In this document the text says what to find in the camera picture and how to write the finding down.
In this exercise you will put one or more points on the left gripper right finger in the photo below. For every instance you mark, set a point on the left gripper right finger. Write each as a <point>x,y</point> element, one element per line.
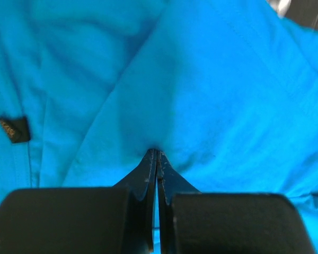
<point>196,222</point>

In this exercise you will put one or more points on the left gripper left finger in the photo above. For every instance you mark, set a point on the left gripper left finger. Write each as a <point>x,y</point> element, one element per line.
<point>116,219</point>

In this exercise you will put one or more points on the blue t shirt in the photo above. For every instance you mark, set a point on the blue t shirt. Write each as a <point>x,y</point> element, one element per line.
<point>228,90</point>

